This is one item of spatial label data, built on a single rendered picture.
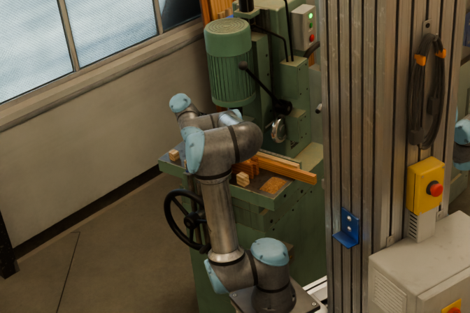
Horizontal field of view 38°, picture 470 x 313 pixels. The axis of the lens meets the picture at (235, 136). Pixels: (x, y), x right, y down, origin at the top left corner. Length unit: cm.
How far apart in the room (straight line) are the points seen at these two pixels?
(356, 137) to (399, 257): 34
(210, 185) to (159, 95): 229
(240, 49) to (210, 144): 67
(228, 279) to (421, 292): 65
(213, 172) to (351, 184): 40
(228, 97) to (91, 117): 150
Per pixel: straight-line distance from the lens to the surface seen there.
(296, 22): 279
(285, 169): 277
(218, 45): 257
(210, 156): 200
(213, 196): 207
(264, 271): 220
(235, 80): 263
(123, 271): 384
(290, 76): 277
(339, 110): 183
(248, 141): 202
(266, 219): 278
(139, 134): 429
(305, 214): 308
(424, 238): 195
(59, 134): 394
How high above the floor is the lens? 247
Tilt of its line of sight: 31 degrees down
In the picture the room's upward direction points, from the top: 6 degrees counter-clockwise
